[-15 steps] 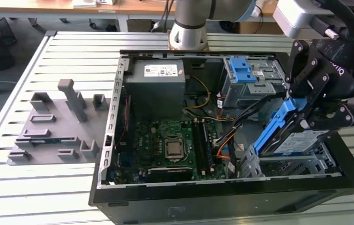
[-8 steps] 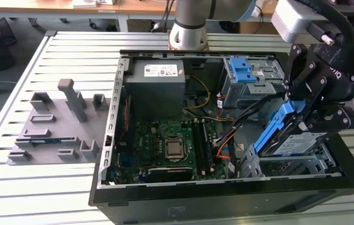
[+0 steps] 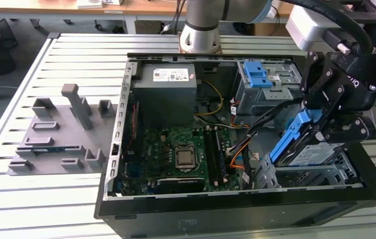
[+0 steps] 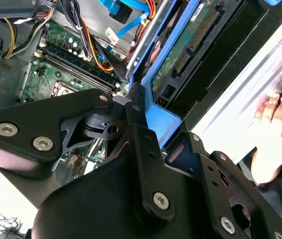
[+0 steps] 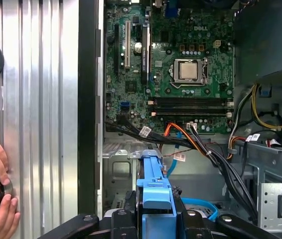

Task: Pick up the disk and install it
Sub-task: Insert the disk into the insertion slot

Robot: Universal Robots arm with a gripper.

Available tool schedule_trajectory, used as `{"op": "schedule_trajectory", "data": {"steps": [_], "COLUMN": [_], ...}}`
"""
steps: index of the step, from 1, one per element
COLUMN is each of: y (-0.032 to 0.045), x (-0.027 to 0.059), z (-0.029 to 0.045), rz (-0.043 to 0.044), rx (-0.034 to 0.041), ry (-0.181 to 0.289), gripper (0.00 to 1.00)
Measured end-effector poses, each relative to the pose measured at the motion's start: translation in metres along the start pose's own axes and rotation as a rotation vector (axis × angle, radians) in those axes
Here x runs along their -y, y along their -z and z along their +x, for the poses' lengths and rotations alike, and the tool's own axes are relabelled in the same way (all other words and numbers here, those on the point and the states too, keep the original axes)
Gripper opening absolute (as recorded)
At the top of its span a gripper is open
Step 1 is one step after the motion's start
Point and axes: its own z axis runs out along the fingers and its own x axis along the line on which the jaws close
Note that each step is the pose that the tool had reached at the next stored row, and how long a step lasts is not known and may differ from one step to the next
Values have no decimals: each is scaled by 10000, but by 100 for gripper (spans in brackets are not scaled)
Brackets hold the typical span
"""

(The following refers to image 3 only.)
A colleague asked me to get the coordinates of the grey parts rack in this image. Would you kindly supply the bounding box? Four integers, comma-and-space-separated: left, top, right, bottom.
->
7, 83, 120, 177

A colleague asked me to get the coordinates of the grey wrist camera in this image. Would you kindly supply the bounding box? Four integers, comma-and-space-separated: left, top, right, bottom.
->
285, 4, 338, 50

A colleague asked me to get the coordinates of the orange yellow wire bundle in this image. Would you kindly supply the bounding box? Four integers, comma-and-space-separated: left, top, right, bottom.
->
229, 141, 253, 170

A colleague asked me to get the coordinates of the black CPU socket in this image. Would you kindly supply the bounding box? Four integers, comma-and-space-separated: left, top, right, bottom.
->
173, 143, 197, 173

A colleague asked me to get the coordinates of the metal optical drive cage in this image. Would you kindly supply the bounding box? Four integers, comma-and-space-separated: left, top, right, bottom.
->
233, 59, 308, 117

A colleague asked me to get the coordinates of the blue drive latch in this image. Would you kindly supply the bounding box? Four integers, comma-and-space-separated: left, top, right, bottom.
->
242, 61, 273, 88

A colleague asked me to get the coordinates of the black PC case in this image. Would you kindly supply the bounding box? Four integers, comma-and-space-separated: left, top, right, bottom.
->
93, 52, 376, 239

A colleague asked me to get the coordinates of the hard disk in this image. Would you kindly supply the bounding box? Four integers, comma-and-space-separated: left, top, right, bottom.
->
269, 109, 353, 167

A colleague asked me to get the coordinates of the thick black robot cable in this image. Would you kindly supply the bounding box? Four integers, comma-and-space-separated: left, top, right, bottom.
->
280, 0, 374, 55

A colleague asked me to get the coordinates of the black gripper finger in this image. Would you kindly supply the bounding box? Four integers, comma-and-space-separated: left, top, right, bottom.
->
322, 114, 376, 144
300, 51, 345, 135

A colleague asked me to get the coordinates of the black graphics card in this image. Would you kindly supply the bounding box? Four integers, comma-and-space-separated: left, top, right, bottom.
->
156, 176, 205, 195

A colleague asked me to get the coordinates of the metal disk bay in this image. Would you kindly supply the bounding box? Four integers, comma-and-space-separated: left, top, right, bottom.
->
252, 151, 358, 189

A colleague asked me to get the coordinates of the black RAM stick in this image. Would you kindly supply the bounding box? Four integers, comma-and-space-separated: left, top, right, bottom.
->
212, 126, 229, 184

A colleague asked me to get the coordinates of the silver CPU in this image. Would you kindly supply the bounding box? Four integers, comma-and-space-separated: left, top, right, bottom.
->
176, 149, 194, 167

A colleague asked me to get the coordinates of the green motherboard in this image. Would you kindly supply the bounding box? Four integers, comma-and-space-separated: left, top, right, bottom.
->
121, 125, 241, 196

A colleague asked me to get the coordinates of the black cable bundle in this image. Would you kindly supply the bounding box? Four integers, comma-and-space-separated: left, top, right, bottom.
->
226, 99, 305, 160

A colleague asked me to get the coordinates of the white box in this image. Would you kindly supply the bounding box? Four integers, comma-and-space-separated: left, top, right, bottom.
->
76, 0, 104, 9

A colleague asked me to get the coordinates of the grey power supply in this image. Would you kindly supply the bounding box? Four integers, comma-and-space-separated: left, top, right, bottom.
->
131, 63, 197, 127

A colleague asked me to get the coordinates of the wooden desk white frame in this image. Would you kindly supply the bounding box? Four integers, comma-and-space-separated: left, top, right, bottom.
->
124, 0, 294, 38
0, 0, 139, 34

